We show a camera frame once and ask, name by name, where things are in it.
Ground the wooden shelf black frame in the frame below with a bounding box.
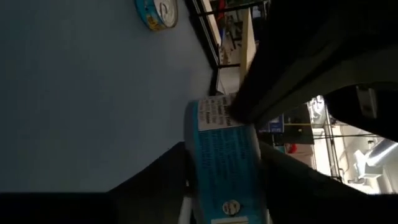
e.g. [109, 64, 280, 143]
[198, 0, 268, 94]

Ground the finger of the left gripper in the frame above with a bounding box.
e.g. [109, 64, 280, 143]
[228, 0, 398, 124]

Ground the black metal rig frame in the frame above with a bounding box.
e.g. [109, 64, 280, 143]
[186, 0, 220, 96]

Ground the blue table mat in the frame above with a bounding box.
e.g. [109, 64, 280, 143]
[0, 0, 215, 194]

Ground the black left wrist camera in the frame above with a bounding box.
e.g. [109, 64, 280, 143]
[323, 83, 398, 143]

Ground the teal label tuna can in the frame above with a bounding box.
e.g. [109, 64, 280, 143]
[134, 0, 179, 32]
[183, 93, 269, 224]

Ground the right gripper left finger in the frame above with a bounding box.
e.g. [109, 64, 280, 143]
[0, 141, 191, 224]

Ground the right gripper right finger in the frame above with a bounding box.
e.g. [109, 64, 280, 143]
[258, 141, 398, 224]

